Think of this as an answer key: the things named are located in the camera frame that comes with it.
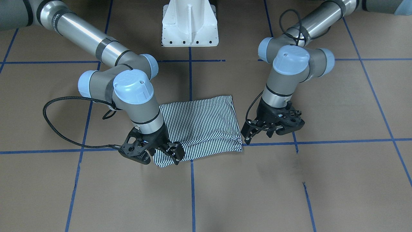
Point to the white mounting column with base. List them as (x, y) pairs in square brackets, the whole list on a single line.
[(190, 23)]

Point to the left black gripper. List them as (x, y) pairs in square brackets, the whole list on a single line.
[(266, 112)]

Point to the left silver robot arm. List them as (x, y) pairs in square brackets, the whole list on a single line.
[(293, 63)]

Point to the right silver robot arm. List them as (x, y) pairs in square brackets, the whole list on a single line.
[(124, 86)]

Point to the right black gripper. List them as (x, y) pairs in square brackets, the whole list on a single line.
[(159, 138)]

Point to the blue white striped polo shirt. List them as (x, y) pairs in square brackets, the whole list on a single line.
[(203, 127)]

